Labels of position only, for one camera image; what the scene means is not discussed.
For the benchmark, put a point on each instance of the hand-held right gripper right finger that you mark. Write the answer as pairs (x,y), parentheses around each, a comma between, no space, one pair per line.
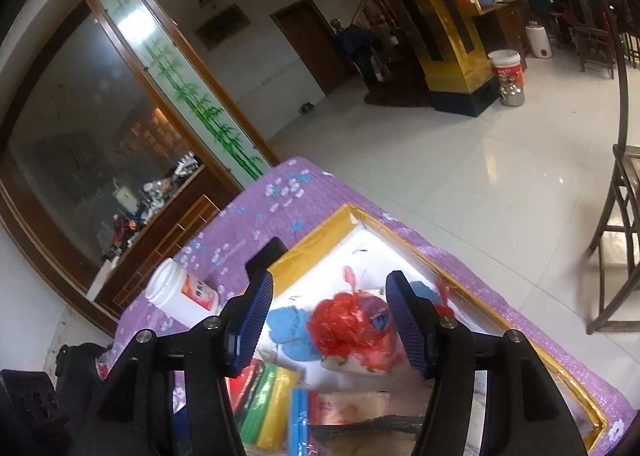
(405,321)

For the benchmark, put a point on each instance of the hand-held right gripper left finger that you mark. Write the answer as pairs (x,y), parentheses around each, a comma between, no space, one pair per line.
(255,316)

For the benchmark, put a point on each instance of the blue knitted cloth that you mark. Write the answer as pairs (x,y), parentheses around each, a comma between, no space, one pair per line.
(287,326)

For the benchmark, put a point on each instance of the yellow cardboard box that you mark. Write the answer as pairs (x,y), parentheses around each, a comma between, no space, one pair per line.
(315,241)

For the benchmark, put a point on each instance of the pink tissue pack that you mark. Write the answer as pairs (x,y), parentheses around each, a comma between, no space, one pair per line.
(350,406)

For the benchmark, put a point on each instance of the blue white tissue pack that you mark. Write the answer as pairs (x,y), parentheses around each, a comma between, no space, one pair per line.
(375,356)

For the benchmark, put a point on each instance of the black phone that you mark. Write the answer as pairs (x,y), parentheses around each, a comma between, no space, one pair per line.
(265,258)

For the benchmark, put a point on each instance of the black bag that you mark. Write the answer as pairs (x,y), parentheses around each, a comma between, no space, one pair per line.
(80,376)

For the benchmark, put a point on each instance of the white plastic jar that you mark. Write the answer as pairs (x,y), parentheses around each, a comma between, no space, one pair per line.
(175,296)

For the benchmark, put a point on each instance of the yellow green red sponge pack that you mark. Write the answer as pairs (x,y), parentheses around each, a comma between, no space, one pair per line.
(270,401)

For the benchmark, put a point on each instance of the blue sponge pack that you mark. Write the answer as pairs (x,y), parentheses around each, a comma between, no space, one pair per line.
(298,421)

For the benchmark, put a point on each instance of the wooden glass cabinet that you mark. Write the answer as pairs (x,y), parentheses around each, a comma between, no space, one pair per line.
(165,241)

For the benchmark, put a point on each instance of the black printed packet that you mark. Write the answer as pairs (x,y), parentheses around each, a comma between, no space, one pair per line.
(370,436)

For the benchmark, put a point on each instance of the purple floral tablecloth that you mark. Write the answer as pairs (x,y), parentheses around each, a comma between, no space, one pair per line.
(280,196)

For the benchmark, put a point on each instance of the pile of tools and bottles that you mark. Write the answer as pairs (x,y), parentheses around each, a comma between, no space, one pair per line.
(145,201)

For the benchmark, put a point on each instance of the dark shoes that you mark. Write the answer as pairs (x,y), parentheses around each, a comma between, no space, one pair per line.
(306,108)

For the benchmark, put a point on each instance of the wooden chair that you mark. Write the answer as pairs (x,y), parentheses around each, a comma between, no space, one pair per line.
(595,45)
(612,216)

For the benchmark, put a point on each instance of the metal kettle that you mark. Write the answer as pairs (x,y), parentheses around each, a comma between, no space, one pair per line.
(512,95)

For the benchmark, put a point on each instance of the white bucket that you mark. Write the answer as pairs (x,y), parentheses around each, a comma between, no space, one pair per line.
(507,68)

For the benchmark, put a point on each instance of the wooden door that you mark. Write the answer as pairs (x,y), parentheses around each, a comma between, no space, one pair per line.
(310,45)

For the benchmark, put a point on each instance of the golden wooden counter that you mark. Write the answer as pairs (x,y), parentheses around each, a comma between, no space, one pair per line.
(450,45)

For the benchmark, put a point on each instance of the white floor appliance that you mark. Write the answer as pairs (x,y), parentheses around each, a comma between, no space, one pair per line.
(540,43)

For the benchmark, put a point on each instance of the wall vent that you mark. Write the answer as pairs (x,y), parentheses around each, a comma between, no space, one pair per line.
(222,23)

